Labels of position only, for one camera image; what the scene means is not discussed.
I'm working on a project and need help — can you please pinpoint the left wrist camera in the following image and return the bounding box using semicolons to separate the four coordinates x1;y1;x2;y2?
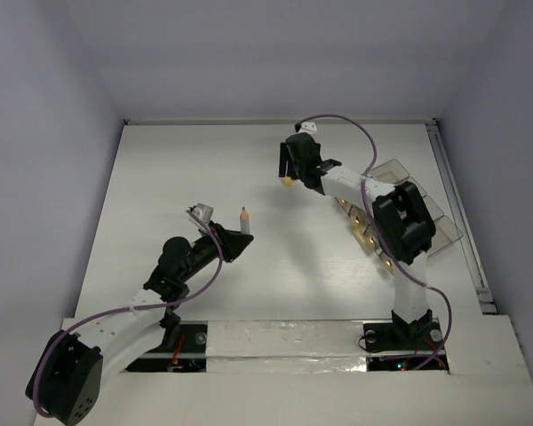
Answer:
186;203;214;225

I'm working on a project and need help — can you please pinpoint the silver foil strip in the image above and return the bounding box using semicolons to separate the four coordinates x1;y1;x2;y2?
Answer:
205;320;368;374

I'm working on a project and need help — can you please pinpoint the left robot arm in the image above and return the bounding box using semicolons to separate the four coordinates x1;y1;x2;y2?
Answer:
25;220;254;425

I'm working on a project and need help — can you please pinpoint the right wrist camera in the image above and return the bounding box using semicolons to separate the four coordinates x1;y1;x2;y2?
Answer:
294;121;317;135

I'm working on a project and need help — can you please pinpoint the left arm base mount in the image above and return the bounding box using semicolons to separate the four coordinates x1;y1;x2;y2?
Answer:
125;319;208;373

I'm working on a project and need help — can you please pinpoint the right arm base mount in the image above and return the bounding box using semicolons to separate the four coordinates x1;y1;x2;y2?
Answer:
357;309;449;372

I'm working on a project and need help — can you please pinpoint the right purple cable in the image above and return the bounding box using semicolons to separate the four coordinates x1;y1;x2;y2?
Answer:
299;114;453;370

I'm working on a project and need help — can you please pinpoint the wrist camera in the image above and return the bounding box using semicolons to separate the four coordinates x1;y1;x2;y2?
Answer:
294;121;317;135
186;203;214;225

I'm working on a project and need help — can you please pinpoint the aluminium rail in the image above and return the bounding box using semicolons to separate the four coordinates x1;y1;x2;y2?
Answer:
426;121;499;315

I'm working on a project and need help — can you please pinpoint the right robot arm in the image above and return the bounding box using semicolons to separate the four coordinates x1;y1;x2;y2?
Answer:
279;133;436;348

